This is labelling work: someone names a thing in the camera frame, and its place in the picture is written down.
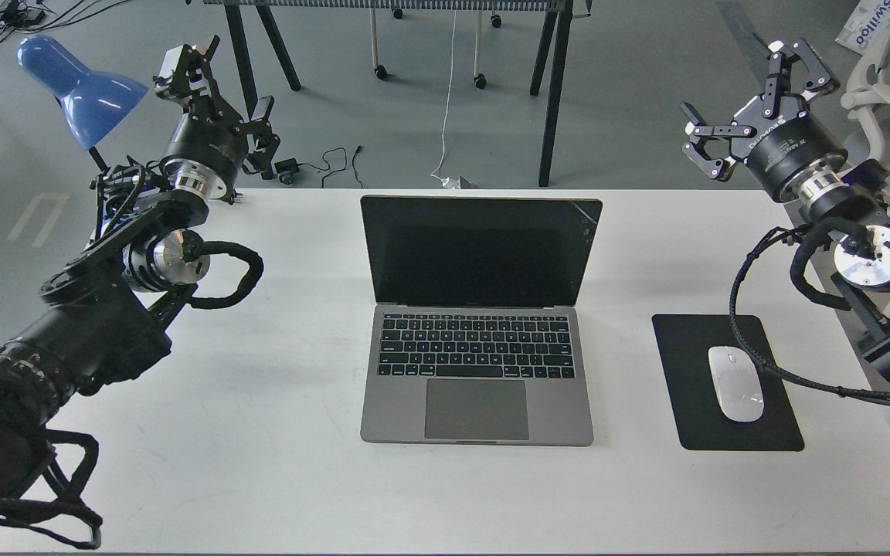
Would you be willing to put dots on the white rolling cart legs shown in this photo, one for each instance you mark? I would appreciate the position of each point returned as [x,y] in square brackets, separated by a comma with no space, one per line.
[479,79]

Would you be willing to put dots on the black power adapter with cable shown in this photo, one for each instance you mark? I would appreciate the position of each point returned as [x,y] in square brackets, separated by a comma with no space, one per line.
[288,168]

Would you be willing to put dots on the white box with blue lettering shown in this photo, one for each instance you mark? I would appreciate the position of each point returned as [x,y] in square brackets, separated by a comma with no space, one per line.
[868,23]

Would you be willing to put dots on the grey laptop computer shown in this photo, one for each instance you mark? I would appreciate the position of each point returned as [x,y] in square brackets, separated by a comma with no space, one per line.
[475,332]

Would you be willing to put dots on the blue desk lamp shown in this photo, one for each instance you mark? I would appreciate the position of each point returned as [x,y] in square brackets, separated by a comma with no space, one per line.
[93,103]

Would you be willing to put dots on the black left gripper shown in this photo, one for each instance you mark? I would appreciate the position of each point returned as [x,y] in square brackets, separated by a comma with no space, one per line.
[202,158]

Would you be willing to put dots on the white computer mouse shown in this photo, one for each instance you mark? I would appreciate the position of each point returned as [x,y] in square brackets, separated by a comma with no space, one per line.
[736,383]

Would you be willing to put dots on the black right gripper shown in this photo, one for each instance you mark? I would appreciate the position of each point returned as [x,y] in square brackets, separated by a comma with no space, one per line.
[793,154]

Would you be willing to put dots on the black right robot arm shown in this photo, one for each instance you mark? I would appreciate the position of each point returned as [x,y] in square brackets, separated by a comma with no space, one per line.
[843,251]

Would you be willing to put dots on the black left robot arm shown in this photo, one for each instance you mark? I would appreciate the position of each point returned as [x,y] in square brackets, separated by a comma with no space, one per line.
[108,310]

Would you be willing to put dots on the black mouse pad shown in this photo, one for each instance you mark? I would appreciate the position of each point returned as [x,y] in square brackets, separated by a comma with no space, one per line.
[683,342]

